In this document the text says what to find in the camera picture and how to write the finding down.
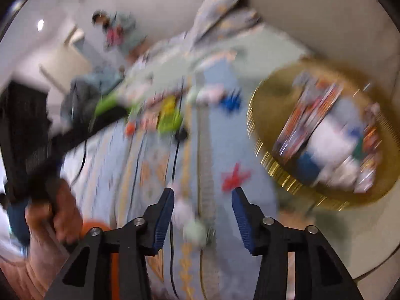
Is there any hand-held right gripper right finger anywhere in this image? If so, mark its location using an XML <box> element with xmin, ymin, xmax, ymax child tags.
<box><xmin>232</xmin><ymin>187</ymin><xmax>365</xmax><ymax>300</ymax></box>

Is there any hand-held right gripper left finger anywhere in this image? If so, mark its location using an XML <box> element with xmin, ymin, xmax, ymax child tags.
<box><xmin>45</xmin><ymin>187</ymin><xmax>175</xmax><ymax>300</ymax></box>

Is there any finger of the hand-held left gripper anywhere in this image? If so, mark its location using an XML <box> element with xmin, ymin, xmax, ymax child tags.
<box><xmin>50</xmin><ymin>105</ymin><xmax>129</xmax><ymax>161</ymax></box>

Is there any gold round basket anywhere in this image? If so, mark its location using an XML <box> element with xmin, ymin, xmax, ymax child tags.
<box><xmin>247</xmin><ymin>59</ymin><xmax>398</xmax><ymax>212</ymax></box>

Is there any light blue plush toy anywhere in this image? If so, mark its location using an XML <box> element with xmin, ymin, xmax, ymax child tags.
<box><xmin>328</xmin><ymin>97</ymin><xmax>366</xmax><ymax>141</ymax></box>

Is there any person's left forearm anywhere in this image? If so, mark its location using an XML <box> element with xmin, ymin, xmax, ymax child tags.
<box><xmin>0</xmin><ymin>240</ymin><xmax>69</xmax><ymax>300</ymax></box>

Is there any person's left hand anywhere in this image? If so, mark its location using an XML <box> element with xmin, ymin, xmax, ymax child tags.
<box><xmin>25</xmin><ymin>178</ymin><xmax>84</xmax><ymax>247</ymax></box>

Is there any pink white plush toy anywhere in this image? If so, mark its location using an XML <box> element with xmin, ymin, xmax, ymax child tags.
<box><xmin>172</xmin><ymin>190</ymin><xmax>201</xmax><ymax>229</ymax></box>

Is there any lime green plush piece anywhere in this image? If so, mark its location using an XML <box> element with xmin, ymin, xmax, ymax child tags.
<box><xmin>93</xmin><ymin>94</ymin><xmax>124</xmax><ymax>119</ymax></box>

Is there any pale green pompom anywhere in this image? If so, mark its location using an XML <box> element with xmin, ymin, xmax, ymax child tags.
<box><xmin>183</xmin><ymin>220</ymin><xmax>209</xmax><ymax>246</ymax></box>

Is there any grey blue clothes pile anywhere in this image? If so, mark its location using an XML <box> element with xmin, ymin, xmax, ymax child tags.
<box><xmin>61</xmin><ymin>68</ymin><xmax>126</xmax><ymax>123</ymax></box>

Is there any red star toy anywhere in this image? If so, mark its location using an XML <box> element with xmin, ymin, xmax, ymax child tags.
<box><xmin>221</xmin><ymin>162</ymin><xmax>254</xmax><ymax>193</ymax></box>

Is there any yellow toy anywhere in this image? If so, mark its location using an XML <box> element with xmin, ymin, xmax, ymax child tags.
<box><xmin>160</xmin><ymin>96</ymin><xmax>178</xmax><ymax>117</ymax></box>

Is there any blue patterned blanket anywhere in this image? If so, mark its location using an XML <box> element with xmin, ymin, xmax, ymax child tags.
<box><xmin>62</xmin><ymin>59</ymin><xmax>282</xmax><ymax>300</ymax></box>

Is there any white blue plush toy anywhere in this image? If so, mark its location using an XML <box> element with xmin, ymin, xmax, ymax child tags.
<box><xmin>297</xmin><ymin>120</ymin><xmax>361</xmax><ymax>188</ymax></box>

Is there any orange snack packet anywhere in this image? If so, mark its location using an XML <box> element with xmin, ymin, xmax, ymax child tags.
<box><xmin>273</xmin><ymin>80</ymin><xmax>345</xmax><ymax>164</ymax></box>

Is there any striped snack packet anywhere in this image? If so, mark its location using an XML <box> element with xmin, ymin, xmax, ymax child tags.
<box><xmin>354</xmin><ymin>124</ymin><xmax>384</xmax><ymax>195</ymax></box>

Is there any large grey floral pillow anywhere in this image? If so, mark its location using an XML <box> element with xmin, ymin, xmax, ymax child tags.
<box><xmin>190</xmin><ymin>0</ymin><xmax>251</xmax><ymax>44</ymax></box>

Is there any green floral bedsheet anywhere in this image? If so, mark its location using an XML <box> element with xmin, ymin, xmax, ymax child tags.
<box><xmin>122</xmin><ymin>22</ymin><xmax>400</xmax><ymax>288</ymax></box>

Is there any flat grey floral pillow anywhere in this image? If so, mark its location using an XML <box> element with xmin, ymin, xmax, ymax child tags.
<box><xmin>215</xmin><ymin>9</ymin><xmax>261</xmax><ymax>32</ymax></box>

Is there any beige padded headboard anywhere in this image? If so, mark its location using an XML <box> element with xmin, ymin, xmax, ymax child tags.
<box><xmin>247</xmin><ymin>0</ymin><xmax>400</xmax><ymax>101</ymax></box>

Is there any black cable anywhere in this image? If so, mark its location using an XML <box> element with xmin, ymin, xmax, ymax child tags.
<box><xmin>167</xmin><ymin>78</ymin><xmax>189</xmax><ymax>300</ymax></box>

